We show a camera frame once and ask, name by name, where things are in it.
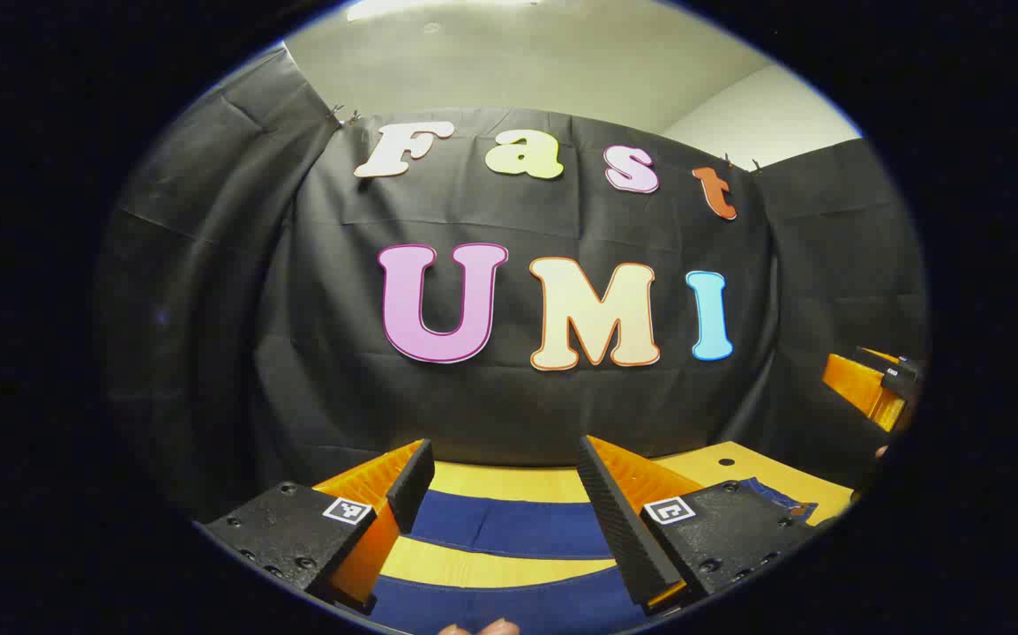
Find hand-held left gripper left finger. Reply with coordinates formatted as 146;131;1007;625
202;438;436;615

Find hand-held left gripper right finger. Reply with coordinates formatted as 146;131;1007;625
576;434;820;616

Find blue denim jeans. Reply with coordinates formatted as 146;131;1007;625
346;476;819;635

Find black backdrop cloth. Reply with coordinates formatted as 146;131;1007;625
94;44;929;523

